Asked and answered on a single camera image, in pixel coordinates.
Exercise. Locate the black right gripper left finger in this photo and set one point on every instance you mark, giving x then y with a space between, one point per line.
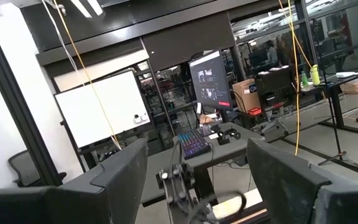
110 193

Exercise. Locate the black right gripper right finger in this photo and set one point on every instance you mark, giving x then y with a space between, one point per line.
291 193

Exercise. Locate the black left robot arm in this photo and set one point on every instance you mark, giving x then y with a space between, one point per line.
179 189

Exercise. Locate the black tripod stand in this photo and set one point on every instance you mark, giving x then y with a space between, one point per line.
340 154

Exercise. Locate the grey office chair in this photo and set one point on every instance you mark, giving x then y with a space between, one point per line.
272 119

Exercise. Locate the grey desk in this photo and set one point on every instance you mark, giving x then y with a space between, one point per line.
228 149

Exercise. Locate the black screw clamp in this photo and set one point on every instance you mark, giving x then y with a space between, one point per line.
222 140
235 134

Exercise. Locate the white whiteboard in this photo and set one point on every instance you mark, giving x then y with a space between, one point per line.
98 109

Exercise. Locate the black mesh office chair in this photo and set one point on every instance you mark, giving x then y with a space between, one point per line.
26 169

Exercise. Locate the red plastic container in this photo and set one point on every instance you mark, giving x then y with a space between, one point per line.
255 111

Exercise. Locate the backlit black keyboard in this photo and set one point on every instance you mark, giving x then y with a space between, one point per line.
193 144

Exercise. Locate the white paper note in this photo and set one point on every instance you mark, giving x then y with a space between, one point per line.
213 136

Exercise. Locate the black standing table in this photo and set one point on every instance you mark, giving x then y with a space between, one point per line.
337 102

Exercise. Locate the brown cardboard box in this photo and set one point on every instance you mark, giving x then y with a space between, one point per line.
244 96

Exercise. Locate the person's hand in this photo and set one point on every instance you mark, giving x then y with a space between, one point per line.
206 119

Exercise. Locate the green bottle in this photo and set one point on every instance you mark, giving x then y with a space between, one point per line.
304 80

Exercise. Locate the yellow-green bottle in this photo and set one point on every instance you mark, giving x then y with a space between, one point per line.
315 76

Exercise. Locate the woven basket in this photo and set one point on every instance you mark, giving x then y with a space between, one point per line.
357 85

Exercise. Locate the white flat device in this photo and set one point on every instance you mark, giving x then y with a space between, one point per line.
350 74

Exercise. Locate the black computer monitor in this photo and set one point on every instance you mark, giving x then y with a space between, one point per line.
210 81

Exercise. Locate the person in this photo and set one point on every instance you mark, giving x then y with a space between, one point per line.
271 54

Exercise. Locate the black aluminium rig frame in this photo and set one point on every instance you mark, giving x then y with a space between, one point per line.
22 109

